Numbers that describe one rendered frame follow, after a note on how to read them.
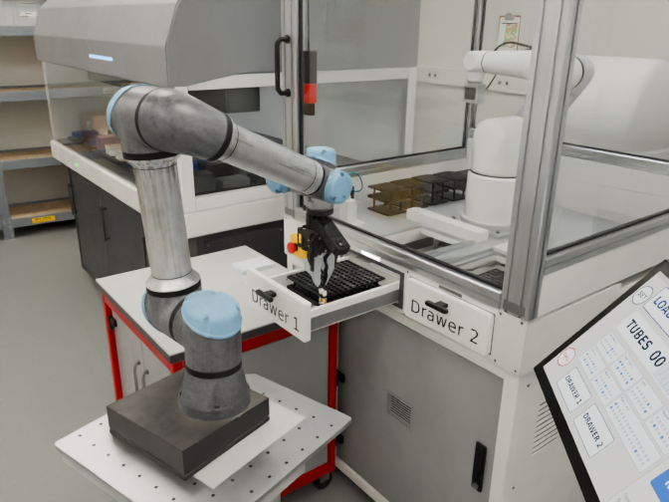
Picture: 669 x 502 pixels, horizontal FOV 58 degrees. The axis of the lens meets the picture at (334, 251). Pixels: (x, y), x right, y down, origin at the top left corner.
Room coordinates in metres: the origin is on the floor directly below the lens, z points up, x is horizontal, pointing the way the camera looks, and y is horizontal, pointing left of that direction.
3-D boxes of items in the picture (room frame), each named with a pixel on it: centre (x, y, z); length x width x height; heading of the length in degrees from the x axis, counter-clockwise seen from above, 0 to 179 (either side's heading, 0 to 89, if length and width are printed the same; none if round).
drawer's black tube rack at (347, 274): (1.60, -0.01, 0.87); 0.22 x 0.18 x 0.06; 128
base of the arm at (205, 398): (1.10, 0.25, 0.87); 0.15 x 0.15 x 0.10
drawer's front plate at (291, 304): (1.48, 0.15, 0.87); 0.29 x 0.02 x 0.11; 38
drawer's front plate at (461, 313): (1.42, -0.29, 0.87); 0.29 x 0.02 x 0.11; 38
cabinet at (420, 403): (1.93, -0.51, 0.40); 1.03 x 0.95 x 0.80; 38
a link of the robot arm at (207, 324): (1.11, 0.25, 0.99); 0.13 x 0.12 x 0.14; 44
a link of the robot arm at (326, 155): (1.50, 0.04, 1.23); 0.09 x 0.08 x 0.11; 134
